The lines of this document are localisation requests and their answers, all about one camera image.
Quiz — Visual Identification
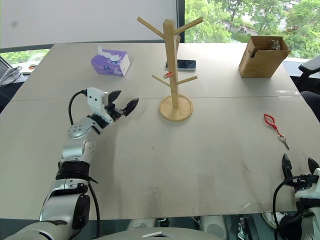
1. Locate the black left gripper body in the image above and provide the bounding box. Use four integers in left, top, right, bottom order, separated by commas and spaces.
105, 102, 125, 123

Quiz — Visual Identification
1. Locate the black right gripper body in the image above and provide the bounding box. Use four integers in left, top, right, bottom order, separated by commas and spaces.
284, 172, 316, 194

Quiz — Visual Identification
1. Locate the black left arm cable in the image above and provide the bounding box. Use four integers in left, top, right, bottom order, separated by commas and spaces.
68, 89, 102, 238

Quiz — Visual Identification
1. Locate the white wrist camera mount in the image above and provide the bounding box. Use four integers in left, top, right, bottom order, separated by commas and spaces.
85, 87, 114, 124
294, 167, 320, 201

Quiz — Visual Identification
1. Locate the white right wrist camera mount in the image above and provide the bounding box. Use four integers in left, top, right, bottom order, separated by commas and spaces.
294, 167, 320, 201

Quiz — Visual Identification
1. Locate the white-edged smartphone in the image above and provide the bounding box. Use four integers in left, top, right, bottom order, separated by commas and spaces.
164, 59, 197, 72

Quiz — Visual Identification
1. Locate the purple tissue box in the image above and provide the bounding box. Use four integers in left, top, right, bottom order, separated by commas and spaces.
90, 45, 131, 77

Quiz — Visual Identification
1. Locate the brown cardboard box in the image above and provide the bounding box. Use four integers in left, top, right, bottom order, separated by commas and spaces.
238, 35, 293, 79

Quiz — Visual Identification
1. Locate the wooden tree hanger rack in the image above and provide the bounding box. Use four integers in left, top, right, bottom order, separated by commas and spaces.
136, 16, 205, 123

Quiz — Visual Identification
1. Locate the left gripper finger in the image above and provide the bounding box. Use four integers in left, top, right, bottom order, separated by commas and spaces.
122, 97, 140, 117
107, 90, 122, 104

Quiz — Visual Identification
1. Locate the white cable bundle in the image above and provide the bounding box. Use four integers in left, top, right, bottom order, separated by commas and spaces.
0, 65, 24, 86

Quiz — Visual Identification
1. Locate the white rounded shape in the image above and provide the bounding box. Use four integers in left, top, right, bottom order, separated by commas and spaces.
199, 215, 228, 236

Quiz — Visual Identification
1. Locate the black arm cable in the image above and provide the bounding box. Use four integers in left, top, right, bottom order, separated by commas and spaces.
68, 89, 102, 238
272, 175, 307, 240

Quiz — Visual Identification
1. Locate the metallic item in carton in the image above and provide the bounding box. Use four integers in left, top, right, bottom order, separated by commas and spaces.
268, 39, 282, 51

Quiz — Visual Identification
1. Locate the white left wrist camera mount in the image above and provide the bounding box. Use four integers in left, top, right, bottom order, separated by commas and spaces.
85, 87, 114, 124

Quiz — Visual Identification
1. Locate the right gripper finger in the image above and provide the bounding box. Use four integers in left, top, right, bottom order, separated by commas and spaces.
307, 157, 320, 175
281, 153, 293, 180

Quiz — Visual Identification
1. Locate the white roller blind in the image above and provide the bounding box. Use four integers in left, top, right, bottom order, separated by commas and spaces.
0, 0, 186, 49

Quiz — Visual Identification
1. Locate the key with red strap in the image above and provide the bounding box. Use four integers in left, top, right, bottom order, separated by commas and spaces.
263, 113, 291, 151

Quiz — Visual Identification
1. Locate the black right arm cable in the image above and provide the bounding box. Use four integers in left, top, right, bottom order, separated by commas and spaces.
272, 175, 307, 240

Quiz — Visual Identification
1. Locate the black office chair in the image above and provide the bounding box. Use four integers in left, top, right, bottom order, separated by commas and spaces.
296, 58, 320, 119

